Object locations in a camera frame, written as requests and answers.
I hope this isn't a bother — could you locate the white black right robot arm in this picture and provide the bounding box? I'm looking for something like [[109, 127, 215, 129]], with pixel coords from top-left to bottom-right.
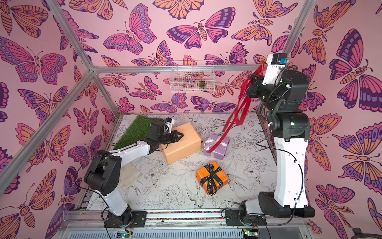
[[239, 70, 315, 226]]

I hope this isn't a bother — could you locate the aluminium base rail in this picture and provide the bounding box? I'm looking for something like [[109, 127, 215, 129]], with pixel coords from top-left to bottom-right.
[[57, 209, 315, 239]]

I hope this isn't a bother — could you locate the green artificial grass mat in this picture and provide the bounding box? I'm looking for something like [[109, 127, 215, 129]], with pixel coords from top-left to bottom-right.
[[113, 116, 163, 149]]

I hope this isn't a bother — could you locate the black printed ribbon bow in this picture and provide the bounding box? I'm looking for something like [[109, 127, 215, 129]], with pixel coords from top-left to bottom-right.
[[199, 163, 224, 196]]

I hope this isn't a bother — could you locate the white wire basket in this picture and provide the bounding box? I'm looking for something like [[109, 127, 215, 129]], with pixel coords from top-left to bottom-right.
[[169, 60, 216, 93]]

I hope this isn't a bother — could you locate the red satin ribbon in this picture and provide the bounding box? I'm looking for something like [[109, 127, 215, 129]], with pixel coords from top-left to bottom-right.
[[220, 75, 252, 141]]

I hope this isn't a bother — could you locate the lilac gift box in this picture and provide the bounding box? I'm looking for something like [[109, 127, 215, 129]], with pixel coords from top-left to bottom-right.
[[203, 133, 230, 160]]

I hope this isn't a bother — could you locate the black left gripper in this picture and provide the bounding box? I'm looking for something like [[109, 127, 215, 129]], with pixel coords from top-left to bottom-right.
[[158, 131, 185, 146]]

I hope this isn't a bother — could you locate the white satin ribbon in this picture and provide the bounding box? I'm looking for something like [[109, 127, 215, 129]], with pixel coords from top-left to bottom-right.
[[204, 136, 227, 152]]

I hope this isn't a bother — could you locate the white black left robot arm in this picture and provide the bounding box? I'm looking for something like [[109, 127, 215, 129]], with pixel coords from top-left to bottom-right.
[[84, 118, 184, 227]]

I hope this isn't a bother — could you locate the green plant in basket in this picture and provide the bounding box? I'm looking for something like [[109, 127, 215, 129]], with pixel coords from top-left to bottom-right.
[[197, 79, 210, 92]]

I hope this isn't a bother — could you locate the orange gift box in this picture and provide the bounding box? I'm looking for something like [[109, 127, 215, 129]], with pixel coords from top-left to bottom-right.
[[196, 161, 229, 196]]

